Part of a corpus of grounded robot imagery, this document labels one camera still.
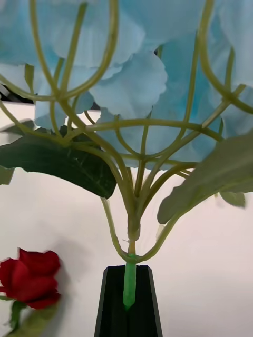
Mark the pale blue flower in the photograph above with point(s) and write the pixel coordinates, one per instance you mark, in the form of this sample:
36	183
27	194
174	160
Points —
133	221

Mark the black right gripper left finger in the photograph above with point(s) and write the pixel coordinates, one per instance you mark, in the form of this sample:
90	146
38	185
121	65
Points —
112	305

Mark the red rose with green stem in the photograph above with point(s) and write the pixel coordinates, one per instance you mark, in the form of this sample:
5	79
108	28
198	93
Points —
31	279

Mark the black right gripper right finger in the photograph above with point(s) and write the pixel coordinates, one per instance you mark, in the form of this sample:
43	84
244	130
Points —
145	305

